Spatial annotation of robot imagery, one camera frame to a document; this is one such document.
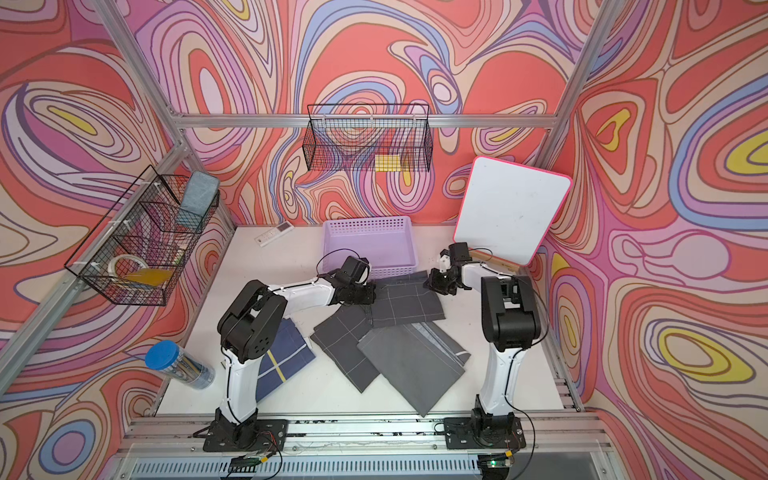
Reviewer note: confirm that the green circuit board right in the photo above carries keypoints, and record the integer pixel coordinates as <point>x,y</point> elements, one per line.
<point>496,460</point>

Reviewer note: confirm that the aluminium rail frame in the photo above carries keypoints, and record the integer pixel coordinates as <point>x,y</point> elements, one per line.
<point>560,445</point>

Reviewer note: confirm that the black wire basket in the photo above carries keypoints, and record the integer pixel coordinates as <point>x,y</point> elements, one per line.
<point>146,220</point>
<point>347,136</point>

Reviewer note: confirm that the yellow card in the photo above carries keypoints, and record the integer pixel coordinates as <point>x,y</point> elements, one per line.
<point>151,277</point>

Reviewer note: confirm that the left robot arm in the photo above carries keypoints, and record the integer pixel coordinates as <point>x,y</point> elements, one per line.
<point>250,324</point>

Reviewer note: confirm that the purple plastic basket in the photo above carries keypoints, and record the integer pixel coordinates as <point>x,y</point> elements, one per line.
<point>386,242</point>

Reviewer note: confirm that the black wire basket left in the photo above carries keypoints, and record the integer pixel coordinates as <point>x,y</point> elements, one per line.
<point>146,220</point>

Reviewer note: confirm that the green circuit board left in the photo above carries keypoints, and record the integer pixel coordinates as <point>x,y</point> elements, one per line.
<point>243,463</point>

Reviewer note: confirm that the dark grey checked pillowcase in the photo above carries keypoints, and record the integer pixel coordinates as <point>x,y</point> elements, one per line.
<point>338,337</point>

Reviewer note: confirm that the plain grey pillowcase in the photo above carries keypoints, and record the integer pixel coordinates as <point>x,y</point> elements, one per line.
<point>420,360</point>

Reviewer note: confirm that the white remote control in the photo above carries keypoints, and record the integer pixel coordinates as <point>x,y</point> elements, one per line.
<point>274,234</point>

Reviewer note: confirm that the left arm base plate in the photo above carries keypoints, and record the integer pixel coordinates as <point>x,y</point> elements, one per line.
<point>253,436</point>

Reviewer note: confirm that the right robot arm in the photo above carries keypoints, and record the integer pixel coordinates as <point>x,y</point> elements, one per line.
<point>510,322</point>

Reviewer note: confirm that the wooden easel stand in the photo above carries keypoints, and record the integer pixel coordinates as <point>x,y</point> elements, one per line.
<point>486,256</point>

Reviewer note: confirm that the blue-lid clear jar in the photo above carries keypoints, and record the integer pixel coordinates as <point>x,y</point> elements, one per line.
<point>169,358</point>

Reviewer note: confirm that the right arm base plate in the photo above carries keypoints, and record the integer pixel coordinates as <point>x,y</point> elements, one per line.
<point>485,432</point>

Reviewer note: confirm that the green circuit board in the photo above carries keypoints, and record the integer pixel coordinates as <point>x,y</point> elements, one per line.
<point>496,460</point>
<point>243,463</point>

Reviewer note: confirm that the grey blue sponge block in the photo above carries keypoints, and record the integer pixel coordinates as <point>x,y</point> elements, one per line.
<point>200,191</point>

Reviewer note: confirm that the navy yellow-striped pillowcase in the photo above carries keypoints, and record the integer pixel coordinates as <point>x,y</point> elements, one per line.
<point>288,355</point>

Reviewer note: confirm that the clear tape roll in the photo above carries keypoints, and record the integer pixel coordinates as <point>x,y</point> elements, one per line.
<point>125,264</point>

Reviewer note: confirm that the dark grey grid pillowcase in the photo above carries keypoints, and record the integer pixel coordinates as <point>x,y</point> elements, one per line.
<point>404,300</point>

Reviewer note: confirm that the black wire basket back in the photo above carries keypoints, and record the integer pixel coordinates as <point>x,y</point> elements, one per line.
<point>347,136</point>

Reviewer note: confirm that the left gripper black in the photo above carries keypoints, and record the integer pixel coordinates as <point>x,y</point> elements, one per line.
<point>370,296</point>

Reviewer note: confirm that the white board pink frame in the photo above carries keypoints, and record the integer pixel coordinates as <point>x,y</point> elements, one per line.
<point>508,208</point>

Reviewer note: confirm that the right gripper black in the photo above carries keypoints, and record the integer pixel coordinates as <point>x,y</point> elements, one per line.
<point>434,284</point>

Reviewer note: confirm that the yellow sponge pad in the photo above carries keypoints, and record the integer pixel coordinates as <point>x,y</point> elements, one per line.
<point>387,163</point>

